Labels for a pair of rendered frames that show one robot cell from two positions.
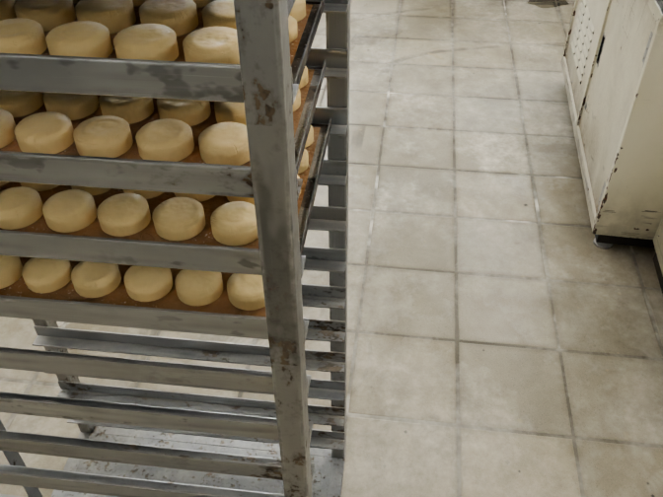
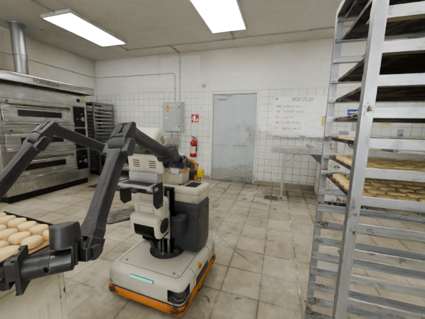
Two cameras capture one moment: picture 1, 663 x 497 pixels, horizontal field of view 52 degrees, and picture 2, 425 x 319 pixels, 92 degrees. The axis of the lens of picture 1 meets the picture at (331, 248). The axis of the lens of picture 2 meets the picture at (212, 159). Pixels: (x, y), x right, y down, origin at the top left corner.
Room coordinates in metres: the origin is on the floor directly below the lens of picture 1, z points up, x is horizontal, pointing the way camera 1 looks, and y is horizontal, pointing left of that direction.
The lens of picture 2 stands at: (1.58, -0.34, 1.27)
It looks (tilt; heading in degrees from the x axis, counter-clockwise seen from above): 9 degrees down; 190
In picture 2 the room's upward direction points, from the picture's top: 1 degrees clockwise
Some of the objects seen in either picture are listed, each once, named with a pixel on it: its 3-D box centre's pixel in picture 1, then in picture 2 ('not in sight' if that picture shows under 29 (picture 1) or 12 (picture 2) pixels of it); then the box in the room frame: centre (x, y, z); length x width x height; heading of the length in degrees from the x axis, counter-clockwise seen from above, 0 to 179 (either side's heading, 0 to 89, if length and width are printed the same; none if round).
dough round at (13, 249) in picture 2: not in sight; (7, 252); (1.16, -0.98, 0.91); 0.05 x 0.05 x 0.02
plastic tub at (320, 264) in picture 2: not in sight; (330, 261); (-0.32, 0.45, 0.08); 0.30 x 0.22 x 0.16; 99
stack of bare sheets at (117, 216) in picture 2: not in sight; (128, 212); (-1.00, -2.02, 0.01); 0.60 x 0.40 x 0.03; 137
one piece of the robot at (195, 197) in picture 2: not in sight; (172, 208); (0.01, -0.94, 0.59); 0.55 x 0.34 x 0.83; 80
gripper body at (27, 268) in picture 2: not in sight; (34, 266); (1.18, -0.87, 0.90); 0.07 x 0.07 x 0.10; 35
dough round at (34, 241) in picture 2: not in sight; (32, 242); (1.10, -0.97, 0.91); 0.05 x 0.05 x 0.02
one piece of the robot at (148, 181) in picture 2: not in sight; (141, 188); (0.39, -1.01, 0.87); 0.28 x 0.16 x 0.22; 80
